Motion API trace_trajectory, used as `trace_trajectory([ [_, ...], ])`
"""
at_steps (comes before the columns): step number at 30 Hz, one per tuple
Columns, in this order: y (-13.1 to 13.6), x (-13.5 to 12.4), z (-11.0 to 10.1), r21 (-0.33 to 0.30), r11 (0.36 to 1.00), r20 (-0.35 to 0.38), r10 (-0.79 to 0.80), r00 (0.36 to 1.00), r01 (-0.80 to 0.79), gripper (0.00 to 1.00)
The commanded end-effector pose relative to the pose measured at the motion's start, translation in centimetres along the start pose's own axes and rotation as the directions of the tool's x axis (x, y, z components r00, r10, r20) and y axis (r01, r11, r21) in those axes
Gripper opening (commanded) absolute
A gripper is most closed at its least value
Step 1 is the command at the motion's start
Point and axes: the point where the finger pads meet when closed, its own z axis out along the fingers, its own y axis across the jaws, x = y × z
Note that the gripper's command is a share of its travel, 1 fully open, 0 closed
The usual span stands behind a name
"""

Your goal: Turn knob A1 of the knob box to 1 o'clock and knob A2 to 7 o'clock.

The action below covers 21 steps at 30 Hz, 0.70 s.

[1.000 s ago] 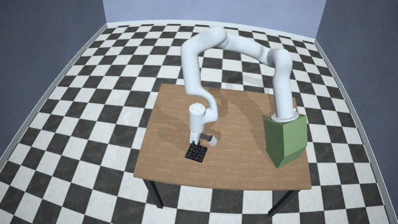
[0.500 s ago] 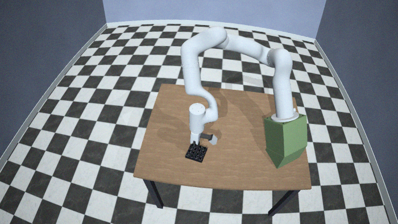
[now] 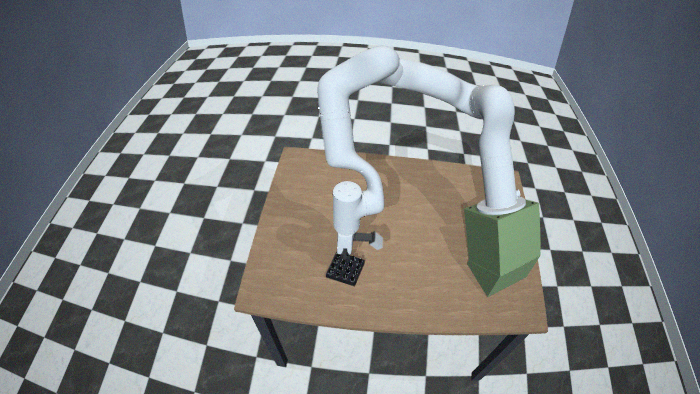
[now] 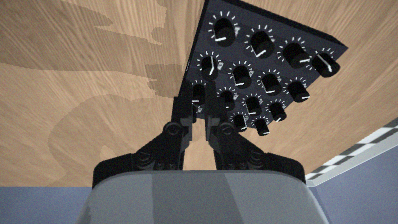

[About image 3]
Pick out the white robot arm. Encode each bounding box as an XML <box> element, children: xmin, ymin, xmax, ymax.
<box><xmin>317</xmin><ymin>46</ymin><xmax>526</xmax><ymax>250</ymax></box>

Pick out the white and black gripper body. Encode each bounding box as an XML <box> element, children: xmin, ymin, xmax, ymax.
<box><xmin>337</xmin><ymin>232</ymin><xmax>354</xmax><ymax>255</ymax></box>

